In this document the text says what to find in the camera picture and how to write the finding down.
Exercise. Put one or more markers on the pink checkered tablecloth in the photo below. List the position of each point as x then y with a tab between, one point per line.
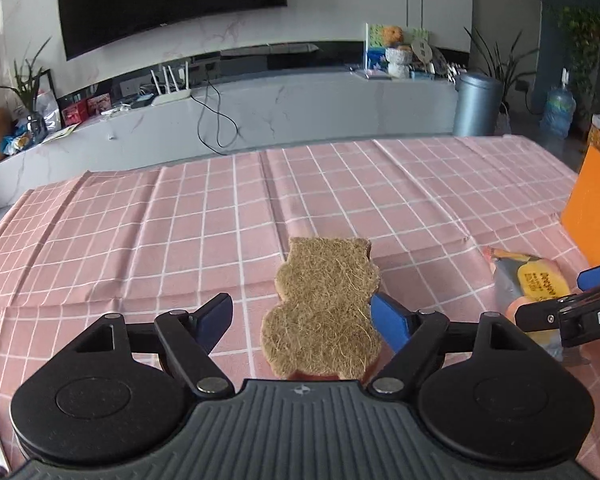
180	235

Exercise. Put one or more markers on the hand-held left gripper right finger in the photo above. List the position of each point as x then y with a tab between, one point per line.
387	317

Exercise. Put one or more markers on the black television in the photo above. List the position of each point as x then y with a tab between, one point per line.
170	0

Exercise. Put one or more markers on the blue water bottle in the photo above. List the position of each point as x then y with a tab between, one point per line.
557	110

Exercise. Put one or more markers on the white crocheted basket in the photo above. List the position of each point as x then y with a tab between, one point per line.
399	62

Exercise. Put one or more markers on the green plant in vase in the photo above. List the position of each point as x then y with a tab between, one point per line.
27	90

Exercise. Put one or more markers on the green white picture board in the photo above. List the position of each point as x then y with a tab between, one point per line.
375	35

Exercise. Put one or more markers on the brown bear-shaped coir sponge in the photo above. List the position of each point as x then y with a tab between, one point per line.
320	310

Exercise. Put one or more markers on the red box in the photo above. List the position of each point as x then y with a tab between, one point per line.
100	105
74	113

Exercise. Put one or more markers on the grey TV console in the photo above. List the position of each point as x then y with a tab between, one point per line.
305	110

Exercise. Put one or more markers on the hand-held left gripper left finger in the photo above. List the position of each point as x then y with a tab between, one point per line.
215	315

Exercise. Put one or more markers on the blue snack bag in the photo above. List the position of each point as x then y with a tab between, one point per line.
22	142

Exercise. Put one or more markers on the yellow sponge packet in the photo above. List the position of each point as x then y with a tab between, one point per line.
535	275

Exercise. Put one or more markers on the white round hand fan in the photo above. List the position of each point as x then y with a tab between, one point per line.
422	51

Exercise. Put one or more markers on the grey trash can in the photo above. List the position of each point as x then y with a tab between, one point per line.
475	105

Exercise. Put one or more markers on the tall leafy floor plant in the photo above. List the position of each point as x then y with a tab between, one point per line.
500	60

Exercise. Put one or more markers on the white router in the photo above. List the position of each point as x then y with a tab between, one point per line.
172	97

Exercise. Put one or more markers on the orange plush toy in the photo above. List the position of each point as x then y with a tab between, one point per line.
393	35

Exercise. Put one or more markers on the orange storage box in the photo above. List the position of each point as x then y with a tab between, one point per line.
595	210

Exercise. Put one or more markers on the green vine plant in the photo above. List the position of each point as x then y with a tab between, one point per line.
585	35

